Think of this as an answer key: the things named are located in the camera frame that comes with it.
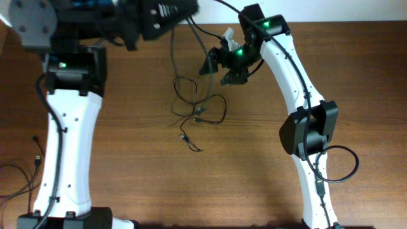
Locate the black micro USB cable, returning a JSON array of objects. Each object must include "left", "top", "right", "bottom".
[{"left": 0, "top": 134, "right": 46, "bottom": 223}]

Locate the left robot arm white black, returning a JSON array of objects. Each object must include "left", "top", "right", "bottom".
[{"left": 8, "top": 0, "right": 198, "bottom": 229}]

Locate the black USB cable thin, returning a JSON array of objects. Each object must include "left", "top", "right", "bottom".
[{"left": 172, "top": 76, "right": 228, "bottom": 152}]

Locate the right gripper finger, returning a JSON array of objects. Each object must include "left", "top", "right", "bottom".
[
  {"left": 198, "top": 48, "right": 219, "bottom": 76},
  {"left": 220, "top": 71, "right": 248, "bottom": 86}
]

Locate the black USB cable thick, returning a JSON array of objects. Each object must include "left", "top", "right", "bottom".
[{"left": 170, "top": 17, "right": 218, "bottom": 117}]

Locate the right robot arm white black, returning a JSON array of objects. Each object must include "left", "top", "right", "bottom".
[{"left": 199, "top": 4, "right": 340, "bottom": 228}]

